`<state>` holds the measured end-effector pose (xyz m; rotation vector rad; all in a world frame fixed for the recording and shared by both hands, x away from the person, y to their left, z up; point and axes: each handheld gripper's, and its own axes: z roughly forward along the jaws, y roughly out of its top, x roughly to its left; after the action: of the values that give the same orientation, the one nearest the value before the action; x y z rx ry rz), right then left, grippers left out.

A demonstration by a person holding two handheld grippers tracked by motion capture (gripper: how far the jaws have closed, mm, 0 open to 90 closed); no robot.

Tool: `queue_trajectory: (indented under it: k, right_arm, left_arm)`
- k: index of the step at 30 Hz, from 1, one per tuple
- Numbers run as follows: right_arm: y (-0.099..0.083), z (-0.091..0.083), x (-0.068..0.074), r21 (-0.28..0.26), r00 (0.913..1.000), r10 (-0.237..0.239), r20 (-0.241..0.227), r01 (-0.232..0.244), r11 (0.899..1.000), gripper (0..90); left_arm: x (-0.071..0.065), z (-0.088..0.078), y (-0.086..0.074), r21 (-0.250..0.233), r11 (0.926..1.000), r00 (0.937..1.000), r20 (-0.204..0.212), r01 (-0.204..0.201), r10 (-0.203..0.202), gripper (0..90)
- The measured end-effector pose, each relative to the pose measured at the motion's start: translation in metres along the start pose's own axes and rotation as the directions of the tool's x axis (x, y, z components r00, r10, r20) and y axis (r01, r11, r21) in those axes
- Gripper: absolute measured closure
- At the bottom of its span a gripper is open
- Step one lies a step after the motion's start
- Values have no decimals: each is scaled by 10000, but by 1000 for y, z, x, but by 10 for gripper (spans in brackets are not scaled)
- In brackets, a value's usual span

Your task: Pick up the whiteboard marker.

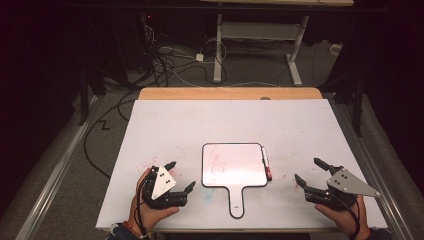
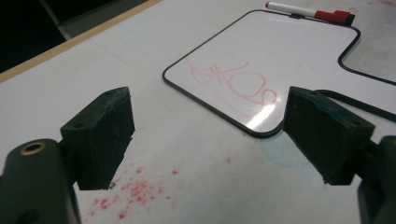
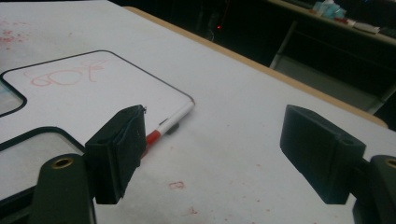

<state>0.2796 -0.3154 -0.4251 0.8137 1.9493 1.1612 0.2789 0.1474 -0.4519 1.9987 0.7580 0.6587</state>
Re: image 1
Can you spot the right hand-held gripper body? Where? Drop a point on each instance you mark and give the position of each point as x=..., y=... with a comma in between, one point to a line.
x=346, y=183

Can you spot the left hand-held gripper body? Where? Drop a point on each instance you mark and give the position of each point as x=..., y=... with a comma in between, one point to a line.
x=160, y=181

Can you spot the red whiteboard marker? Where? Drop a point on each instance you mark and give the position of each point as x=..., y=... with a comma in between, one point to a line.
x=265, y=160

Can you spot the person's left hand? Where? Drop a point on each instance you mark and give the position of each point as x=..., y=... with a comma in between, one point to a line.
x=146, y=216

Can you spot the person's right hand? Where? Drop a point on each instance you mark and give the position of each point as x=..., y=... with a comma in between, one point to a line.
x=348, y=221

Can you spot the black metal stand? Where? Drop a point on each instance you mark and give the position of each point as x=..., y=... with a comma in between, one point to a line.
x=83, y=100
x=358, y=110

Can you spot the wooden table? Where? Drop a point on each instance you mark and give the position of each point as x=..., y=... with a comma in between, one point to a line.
x=216, y=93

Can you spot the white power adapter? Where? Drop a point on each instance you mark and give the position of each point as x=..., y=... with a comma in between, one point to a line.
x=199, y=57

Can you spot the aluminium floor rail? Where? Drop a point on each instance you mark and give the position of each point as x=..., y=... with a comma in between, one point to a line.
x=373, y=160
x=53, y=176

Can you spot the white frame desk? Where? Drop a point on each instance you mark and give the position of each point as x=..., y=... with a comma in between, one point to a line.
x=260, y=30

